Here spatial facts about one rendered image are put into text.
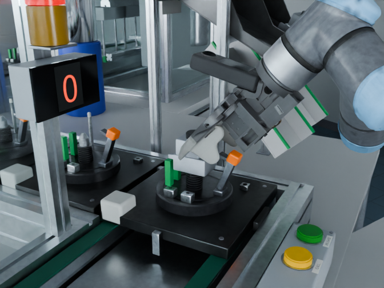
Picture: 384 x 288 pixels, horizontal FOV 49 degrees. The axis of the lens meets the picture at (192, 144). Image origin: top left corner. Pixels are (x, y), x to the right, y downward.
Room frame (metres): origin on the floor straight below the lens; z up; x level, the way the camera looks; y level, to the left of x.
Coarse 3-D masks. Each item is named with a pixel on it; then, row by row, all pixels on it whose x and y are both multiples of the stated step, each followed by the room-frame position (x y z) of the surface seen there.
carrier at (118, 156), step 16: (64, 144) 0.81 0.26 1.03; (80, 144) 0.80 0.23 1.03; (64, 160) 0.77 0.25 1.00; (80, 160) 0.80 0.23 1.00; (96, 160) 0.81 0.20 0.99; (112, 160) 0.79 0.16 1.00; (128, 160) 0.86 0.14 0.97; (144, 160) 0.86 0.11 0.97; (160, 160) 0.86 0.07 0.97; (80, 176) 0.74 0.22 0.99; (96, 176) 0.75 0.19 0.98; (112, 176) 0.77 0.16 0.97; (128, 176) 0.77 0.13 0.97; (144, 176) 0.78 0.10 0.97; (80, 192) 0.70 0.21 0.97; (96, 192) 0.70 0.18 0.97; (112, 192) 0.70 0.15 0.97; (80, 208) 0.66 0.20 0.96; (96, 208) 0.65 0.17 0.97
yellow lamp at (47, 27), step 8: (32, 8) 0.55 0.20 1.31; (40, 8) 0.55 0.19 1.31; (48, 8) 0.55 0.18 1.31; (56, 8) 0.56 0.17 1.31; (64, 8) 0.57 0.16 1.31; (32, 16) 0.55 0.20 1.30; (40, 16) 0.55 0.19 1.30; (48, 16) 0.55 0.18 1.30; (56, 16) 0.56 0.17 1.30; (64, 16) 0.57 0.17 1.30; (32, 24) 0.55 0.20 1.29; (40, 24) 0.55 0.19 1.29; (48, 24) 0.55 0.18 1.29; (56, 24) 0.56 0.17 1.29; (64, 24) 0.57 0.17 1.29; (32, 32) 0.56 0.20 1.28; (40, 32) 0.55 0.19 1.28; (48, 32) 0.55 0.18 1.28; (56, 32) 0.56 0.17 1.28; (64, 32) 0.57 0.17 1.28; (32, 40) 0.56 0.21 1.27; (40, 40) 0.55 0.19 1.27; (48, 40) 0.55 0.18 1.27; (56, 40) 0.56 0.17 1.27; (64, 40) 0.57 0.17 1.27
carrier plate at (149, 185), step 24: (144, 192) 0.70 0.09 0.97; (240, 192) 0.70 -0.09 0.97; (264, 192) 0.70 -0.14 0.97; (144, 216) 0.62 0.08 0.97; (168, 216) 0.62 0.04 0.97; (216, 216) 0.62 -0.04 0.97; (240, 216) 0.62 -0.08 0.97; (168, 240) 0.57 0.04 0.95; (192, 240) 0.55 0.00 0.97; (216, 240) 0.55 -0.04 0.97; (240, 240) 0.57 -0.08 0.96
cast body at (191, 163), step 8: (184, 136) 0.69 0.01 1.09; (176, 144) 0.68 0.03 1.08; (176, 152) 0.68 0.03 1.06; (176, 160) 0.68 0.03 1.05; (184, 160) 0.67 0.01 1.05; (192, 160) 0.67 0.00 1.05; (200, 160) 0.66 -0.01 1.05; (176, 168) 0.68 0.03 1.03; (184, 168) 0.67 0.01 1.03; (192, 168) 0.67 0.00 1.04; (200, 168) 0.66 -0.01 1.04; (208, 168) 0.67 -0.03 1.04
